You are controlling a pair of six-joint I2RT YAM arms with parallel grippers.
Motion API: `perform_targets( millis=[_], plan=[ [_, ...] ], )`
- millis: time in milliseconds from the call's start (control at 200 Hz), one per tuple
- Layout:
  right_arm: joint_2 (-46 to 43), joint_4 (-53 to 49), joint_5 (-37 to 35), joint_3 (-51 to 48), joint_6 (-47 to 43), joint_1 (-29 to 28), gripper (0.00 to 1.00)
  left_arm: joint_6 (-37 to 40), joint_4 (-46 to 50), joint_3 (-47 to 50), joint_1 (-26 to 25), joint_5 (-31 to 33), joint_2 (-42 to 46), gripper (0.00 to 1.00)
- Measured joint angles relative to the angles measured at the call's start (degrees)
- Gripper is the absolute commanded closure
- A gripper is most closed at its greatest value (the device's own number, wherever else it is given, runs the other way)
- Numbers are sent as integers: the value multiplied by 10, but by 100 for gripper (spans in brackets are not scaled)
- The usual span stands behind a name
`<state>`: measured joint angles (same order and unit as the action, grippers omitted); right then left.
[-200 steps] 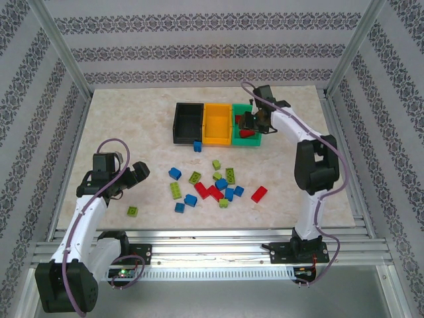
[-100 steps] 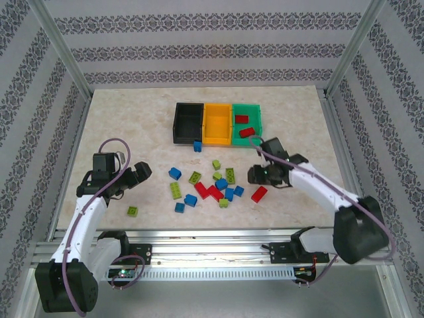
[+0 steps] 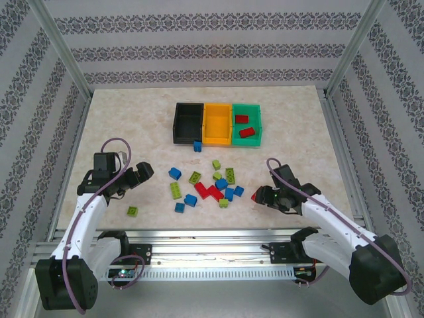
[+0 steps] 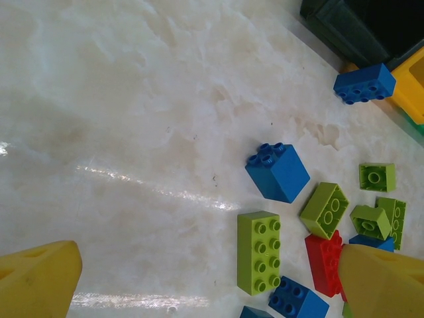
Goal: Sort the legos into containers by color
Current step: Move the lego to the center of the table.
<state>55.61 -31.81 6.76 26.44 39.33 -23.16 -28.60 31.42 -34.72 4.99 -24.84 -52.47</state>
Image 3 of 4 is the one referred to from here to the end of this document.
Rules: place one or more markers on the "long green lego brick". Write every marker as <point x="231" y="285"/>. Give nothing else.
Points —
<point x="230" y="176"/>
<point x="175" y="191"/>

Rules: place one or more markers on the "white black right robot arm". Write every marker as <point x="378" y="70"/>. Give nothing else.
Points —
<point x="334" y="218"/>

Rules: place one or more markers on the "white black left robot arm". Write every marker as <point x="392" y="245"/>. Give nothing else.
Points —
<point x="86" y="218"/>

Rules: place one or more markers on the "green plastic bin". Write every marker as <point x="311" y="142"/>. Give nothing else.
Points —
<point x="256" y="132"/>

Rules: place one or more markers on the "black plastic bin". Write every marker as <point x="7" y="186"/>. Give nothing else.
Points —
<point x="189" y="122"/>

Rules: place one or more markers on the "small controller board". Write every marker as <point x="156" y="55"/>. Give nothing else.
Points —
<point x="303" y="272"/>
<point x="122" y="273"/>

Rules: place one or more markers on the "yellow plastic bin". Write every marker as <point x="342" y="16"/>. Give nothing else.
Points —
<point x="217" y="126"/>

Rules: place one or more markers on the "aluminium side rail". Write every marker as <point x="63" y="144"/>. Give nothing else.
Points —
<point x="74" y="145"/>
<point x="344" y="155"/>

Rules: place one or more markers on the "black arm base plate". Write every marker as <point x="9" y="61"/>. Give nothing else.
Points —
<point x="140" y="253"/>
<point x="280" y="253"/>

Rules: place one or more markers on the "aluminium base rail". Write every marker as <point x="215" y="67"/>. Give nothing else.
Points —
<point x="212" y="253"/>

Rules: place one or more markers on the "aluminium frame post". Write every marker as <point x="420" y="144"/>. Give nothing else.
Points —
<point x="59" y="49"/>
<point x="356" y="46"/>

